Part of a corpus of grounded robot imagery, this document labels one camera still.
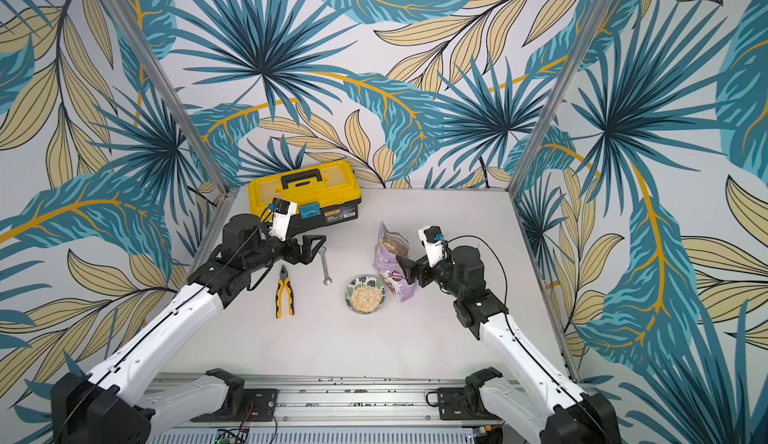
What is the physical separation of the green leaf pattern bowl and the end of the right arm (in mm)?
212

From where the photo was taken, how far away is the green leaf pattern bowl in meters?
0.88

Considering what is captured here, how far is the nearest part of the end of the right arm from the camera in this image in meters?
0.69
